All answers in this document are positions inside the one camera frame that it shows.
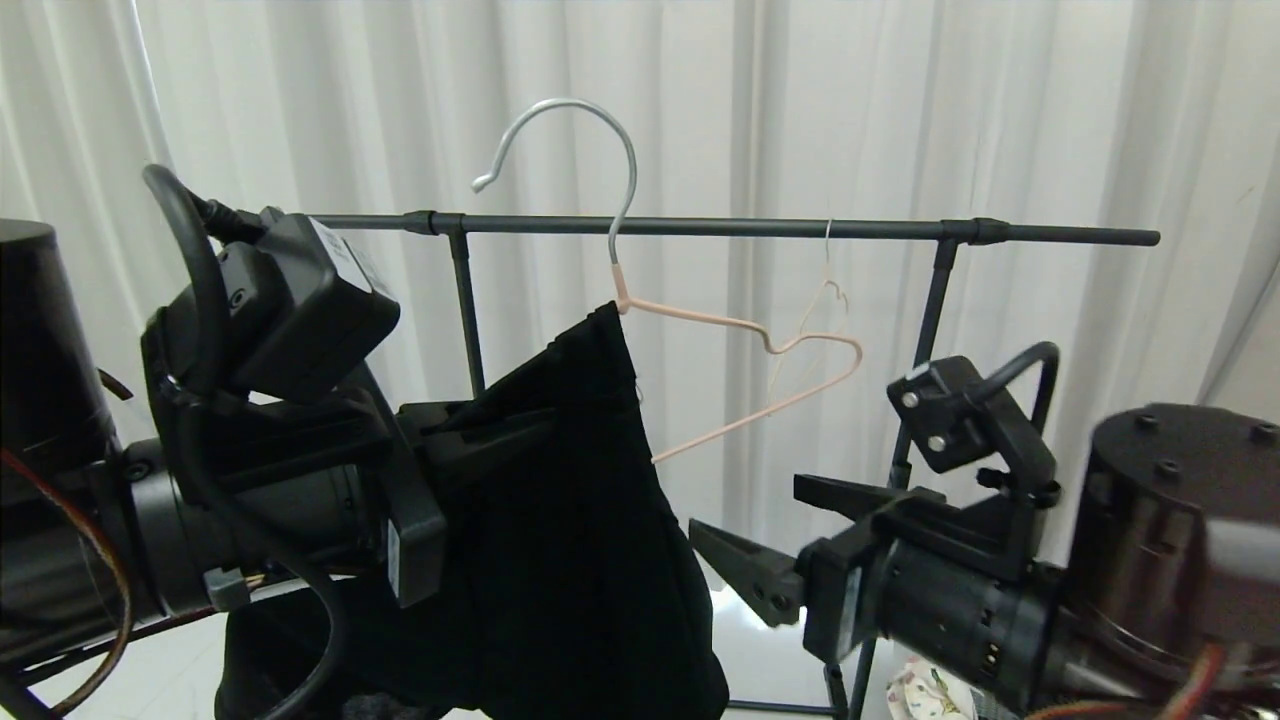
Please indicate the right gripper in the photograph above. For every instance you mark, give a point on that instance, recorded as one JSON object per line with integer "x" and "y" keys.
{"x": 930, "y": 600}

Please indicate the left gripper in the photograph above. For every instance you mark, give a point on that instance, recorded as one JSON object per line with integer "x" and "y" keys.
{"x": 290, "y": 520}

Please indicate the black short-sleeved shirt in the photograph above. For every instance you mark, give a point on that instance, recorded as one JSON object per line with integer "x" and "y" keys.
{"x": 580, "y": 560}

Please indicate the cream printed garment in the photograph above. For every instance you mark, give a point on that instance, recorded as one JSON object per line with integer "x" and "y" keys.
{"x": 930, "y": 695}

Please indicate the pink clothes hanger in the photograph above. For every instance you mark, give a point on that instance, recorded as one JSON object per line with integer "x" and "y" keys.
{"x": 828, "y": 245}
{"x": 690, "y": 314}

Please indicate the black clothes rack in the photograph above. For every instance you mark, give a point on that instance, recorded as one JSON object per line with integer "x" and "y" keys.
{"x": 720, "y": 227}

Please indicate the white curtain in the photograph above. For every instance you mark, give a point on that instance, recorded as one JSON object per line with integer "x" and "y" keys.
{"x": 900, "y": 100}

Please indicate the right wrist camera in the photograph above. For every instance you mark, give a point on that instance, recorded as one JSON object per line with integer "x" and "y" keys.
{"x": 950, "y": 410}

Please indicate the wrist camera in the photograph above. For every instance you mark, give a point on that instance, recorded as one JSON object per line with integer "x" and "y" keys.
{"x": 950, "y": 410}
{"x": 300, "y": 310}

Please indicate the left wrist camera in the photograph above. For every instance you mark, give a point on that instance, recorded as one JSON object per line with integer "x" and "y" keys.
{"x": 300, "y": 310}

